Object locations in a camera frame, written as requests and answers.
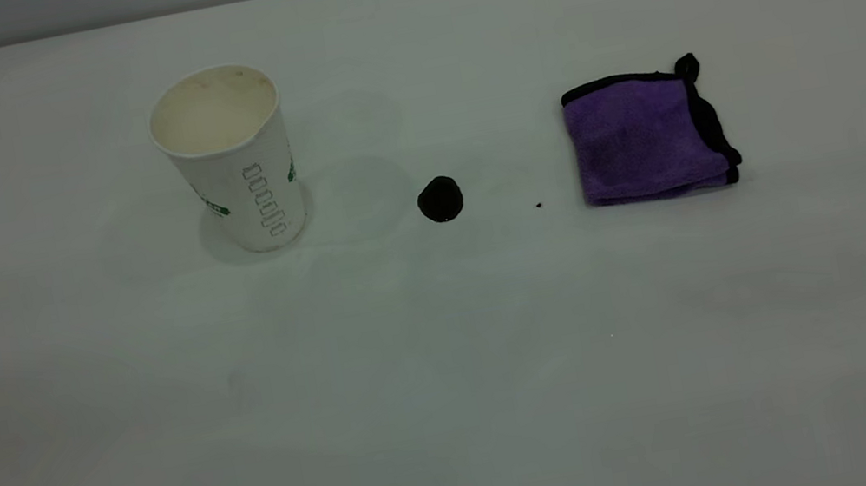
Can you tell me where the white paper coffee cup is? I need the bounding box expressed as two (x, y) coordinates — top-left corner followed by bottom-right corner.
(140, 56), (311, 268)

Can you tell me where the purple cloth with black trim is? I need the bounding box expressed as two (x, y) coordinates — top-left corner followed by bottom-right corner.
(555, 48), (747, 213)

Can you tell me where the black liquid spill blob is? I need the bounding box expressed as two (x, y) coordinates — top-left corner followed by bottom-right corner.
(414, 173), (468, 227)

